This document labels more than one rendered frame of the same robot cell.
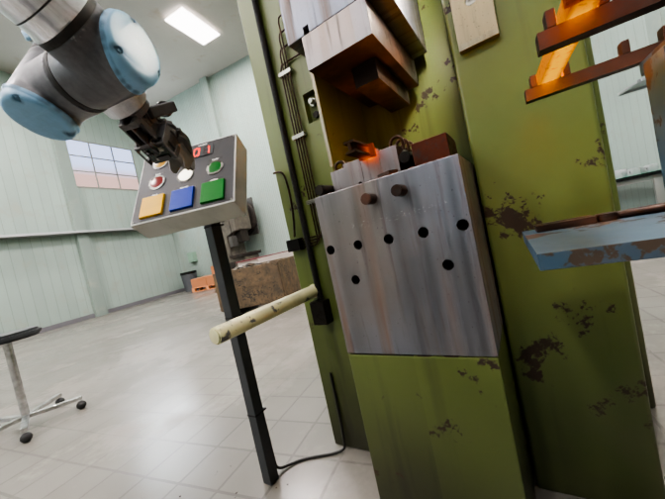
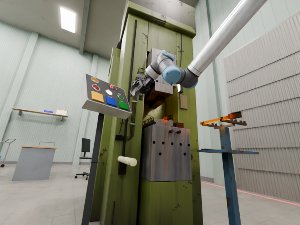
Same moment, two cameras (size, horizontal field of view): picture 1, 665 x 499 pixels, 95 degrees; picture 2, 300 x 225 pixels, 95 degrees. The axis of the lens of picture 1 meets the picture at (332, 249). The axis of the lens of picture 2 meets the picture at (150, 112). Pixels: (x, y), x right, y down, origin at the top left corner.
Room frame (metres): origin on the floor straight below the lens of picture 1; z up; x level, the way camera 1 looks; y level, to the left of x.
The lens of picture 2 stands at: (0.17, 0.95, 0.67)
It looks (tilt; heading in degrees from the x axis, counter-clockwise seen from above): 17 degrees up; 307
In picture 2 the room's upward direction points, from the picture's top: 3 degrees clockwise
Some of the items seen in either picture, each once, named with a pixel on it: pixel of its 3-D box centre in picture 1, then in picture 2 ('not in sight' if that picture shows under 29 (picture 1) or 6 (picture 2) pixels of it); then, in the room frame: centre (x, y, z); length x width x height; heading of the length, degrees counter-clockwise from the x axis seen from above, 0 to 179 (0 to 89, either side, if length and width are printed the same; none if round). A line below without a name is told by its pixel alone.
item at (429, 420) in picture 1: (452, 386); (157, 203); (0.98, -0.29, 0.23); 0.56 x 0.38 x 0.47; 148
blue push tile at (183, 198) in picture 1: (182, 199); (110, 102); (0.93, 0.41, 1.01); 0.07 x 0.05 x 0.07; 83
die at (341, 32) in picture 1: (367, 64); (156, 95); (1.00, -0.24, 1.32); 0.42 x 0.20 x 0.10; 148
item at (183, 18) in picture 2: not in sight; (156, 23); (1.12, -0.37, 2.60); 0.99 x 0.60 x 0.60; 58
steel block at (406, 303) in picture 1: (424, 250); (158, 152); (0.98, -0.29, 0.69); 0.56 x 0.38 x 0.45; 148
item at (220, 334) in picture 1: (274, 309); (125, 160); (0.93, 0.21, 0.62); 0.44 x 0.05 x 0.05; 148
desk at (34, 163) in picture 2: not in sight; (38, 160); (4.94, -0.42, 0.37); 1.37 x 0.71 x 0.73; 160
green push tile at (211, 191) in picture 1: (213, 191); (122, 105); (0.92, 0.31, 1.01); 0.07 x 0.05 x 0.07; 83
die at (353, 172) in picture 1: (390, 174); (155, 126); (1.00, -0.24, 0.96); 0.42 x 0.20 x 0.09; 148
